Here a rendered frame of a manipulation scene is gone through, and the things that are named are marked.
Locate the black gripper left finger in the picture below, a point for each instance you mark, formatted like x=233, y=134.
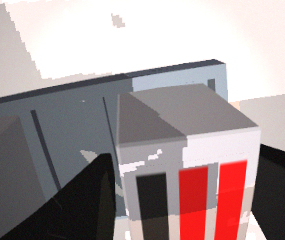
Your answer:
x=83, y=210

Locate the grey box with red and black stripes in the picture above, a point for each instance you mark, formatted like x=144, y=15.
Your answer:
x=188, y=161

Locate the white block with red, black and yellow stripes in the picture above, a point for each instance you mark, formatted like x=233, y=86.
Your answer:
x=20, y=192

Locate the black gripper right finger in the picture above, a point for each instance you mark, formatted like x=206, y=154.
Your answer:
x=268, y=206

